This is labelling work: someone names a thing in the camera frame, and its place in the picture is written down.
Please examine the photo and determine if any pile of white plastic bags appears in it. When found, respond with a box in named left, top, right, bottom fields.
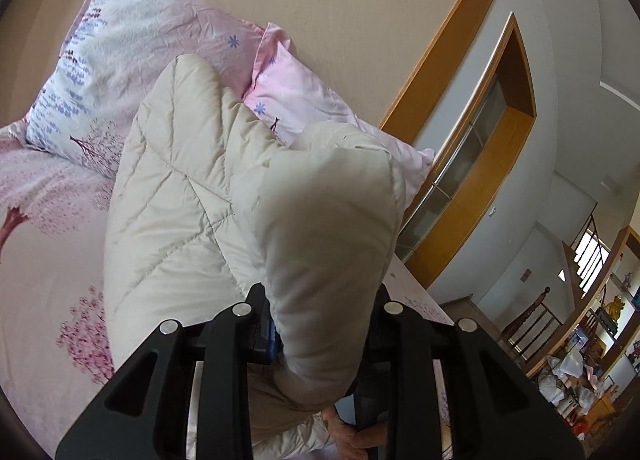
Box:
left=537, top=349, right=597, bottom=418

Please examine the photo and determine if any pink floral bed sheet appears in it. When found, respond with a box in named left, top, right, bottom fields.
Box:
left=0, top=122, right=457, bottom=460

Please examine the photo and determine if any person's right hand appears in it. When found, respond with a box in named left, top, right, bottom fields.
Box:
left=321, top=407, right=388, bottom=460

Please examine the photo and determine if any cream quilted down jacket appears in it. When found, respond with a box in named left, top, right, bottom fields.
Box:
left=102, top=54, right=407, bottom=458

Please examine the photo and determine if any wooden display shelf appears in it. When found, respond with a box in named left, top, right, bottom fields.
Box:
left=520, top=225, right=640, bottom=443

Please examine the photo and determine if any golden figurine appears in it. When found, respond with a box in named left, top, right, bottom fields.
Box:
left=602, top=295, right=627, bottom=323

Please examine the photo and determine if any pink floral pillow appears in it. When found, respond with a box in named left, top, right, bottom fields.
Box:
left=242, top=22, right=436, bottom=211

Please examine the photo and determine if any white floral pillow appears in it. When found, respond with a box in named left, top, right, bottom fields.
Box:
left=25, top=0, right=266, bottom=180

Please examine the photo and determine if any dark wooden stair railing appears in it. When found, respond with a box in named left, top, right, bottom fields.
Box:
left=500, top=285, right=564, bottom=367

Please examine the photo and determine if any wooden framed glass door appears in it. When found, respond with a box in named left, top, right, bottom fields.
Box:
left=377, top=0, right=538, bottom=292

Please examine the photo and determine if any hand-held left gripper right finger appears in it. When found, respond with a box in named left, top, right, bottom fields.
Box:
left=350, top=285, right=586, bottom=460

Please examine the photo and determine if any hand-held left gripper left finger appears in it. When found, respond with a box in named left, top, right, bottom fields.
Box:
left=55, top=282, right=281, bottom=460

